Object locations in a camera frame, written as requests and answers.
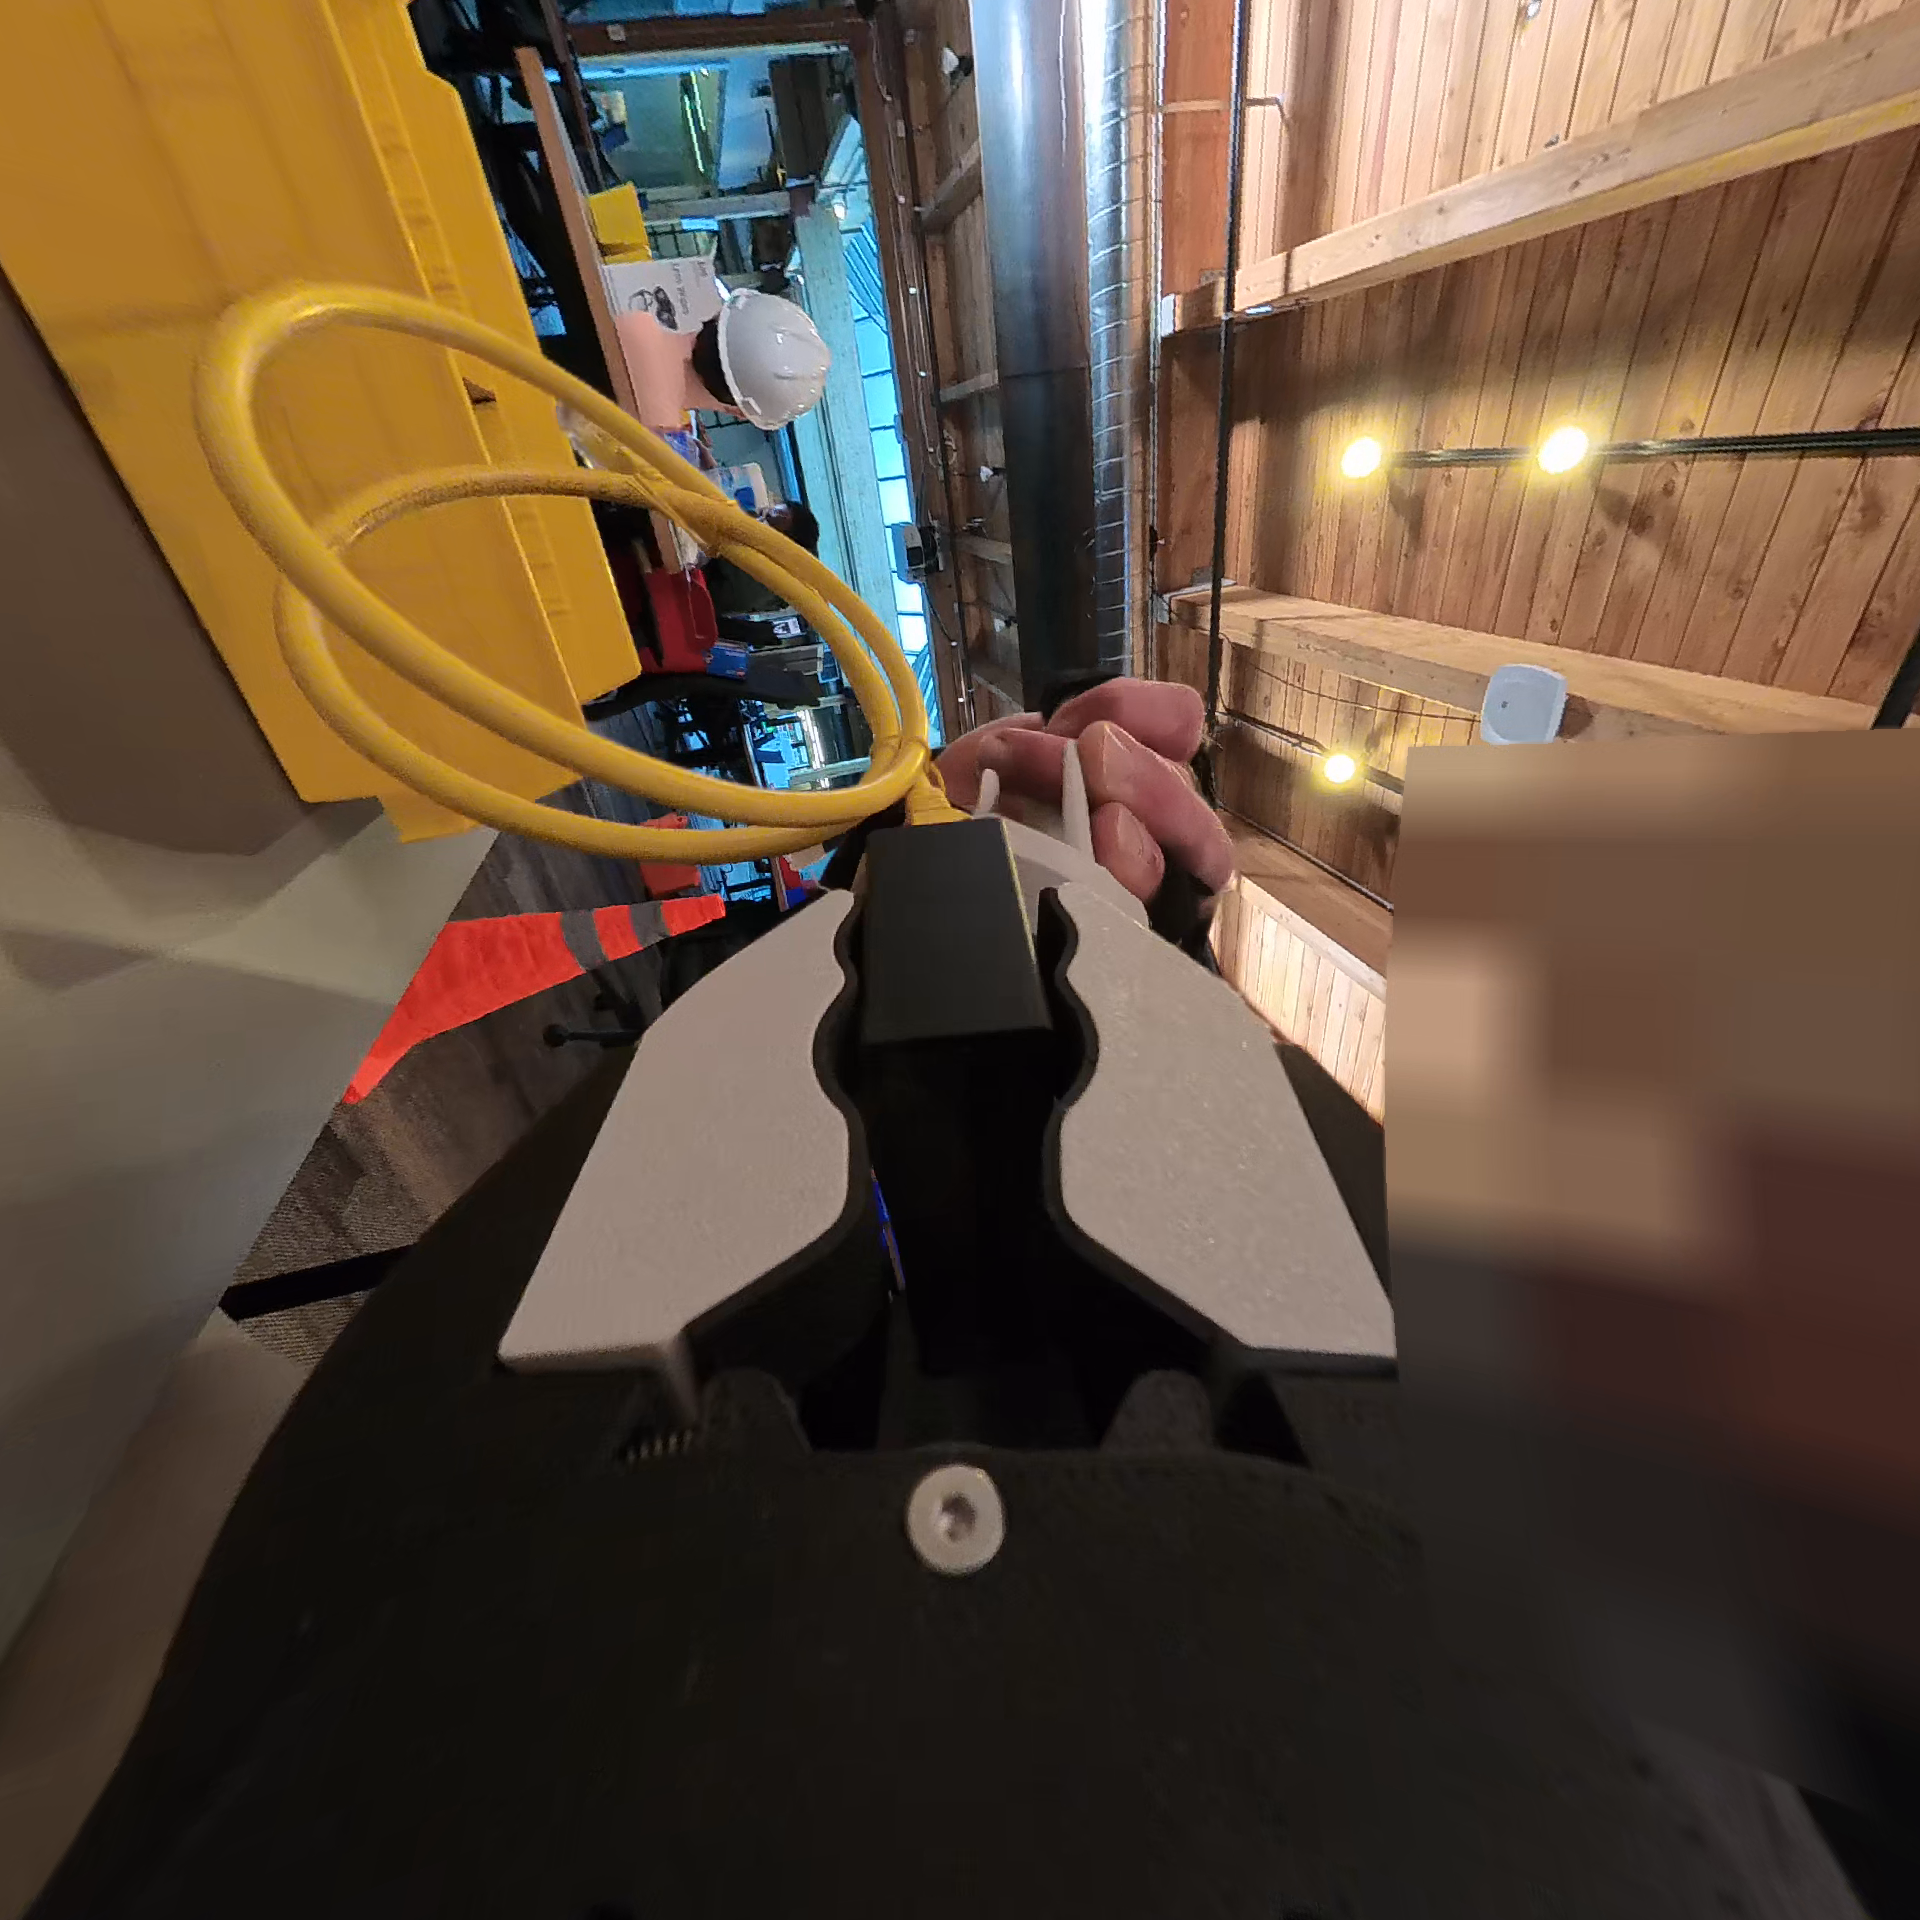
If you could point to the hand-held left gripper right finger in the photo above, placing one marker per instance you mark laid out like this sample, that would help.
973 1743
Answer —
1214 1172

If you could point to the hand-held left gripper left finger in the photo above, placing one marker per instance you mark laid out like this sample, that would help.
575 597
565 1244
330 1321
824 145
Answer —
704 1172

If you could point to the black network switch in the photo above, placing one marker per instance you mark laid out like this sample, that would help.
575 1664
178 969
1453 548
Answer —
953 931

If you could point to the yellow plastic bin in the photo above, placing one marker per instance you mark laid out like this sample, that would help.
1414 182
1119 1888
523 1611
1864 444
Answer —
181 150

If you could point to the person's right hand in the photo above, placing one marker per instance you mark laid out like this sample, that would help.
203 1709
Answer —
1141 781

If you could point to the ceiling spotlight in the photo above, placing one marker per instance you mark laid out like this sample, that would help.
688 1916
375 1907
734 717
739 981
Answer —
1338 768
1361 455
1563 447

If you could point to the orange reflective vest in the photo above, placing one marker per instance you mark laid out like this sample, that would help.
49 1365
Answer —
495 974

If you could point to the white ceiling sensor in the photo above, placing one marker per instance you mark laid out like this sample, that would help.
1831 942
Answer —
1522 704

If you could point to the red bag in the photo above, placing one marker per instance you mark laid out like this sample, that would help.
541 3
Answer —
681 622

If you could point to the white hard hat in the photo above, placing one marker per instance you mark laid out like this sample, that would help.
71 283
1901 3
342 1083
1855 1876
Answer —
774 357

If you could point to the white product box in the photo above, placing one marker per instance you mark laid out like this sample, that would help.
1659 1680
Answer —
662 294

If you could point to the black lighting track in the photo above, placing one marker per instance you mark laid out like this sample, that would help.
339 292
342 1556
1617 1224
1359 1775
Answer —
1757 444

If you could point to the small yellow storage bin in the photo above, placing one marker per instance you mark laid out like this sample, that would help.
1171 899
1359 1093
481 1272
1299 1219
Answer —
617 220

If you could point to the metal ventilation duct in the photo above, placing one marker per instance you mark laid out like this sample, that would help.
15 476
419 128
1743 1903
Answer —
1119 301

